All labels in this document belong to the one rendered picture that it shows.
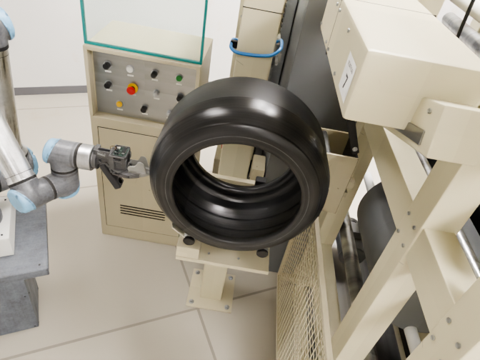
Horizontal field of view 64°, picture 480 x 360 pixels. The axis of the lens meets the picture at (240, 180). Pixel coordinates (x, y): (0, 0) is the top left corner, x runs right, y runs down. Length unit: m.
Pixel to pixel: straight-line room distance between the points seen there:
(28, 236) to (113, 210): 0.70
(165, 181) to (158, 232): 1.35
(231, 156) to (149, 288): 1.11
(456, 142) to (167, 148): 0.76
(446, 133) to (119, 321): 1.95
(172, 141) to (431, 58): 0.71
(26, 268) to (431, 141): 1.58
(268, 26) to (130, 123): 1.00
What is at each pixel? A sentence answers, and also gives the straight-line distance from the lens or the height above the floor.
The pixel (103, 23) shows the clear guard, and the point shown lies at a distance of 1.95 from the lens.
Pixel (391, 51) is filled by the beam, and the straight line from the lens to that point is 0.80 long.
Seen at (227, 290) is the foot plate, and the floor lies 0.01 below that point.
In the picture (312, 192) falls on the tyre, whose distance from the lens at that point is 1.21.
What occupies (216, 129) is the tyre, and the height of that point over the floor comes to 1.43.
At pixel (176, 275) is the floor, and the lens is 2.49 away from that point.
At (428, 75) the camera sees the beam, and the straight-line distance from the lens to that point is 0.82.
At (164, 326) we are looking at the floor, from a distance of 2.30.
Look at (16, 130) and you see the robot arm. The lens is 1.76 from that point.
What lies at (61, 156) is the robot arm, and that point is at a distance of 1.43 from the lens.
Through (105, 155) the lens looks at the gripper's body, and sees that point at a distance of 1.39.
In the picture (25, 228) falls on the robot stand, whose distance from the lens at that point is 2.01.
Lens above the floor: 2.00
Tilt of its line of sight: 39 degrees down
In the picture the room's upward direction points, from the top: 11 degrees clockwise
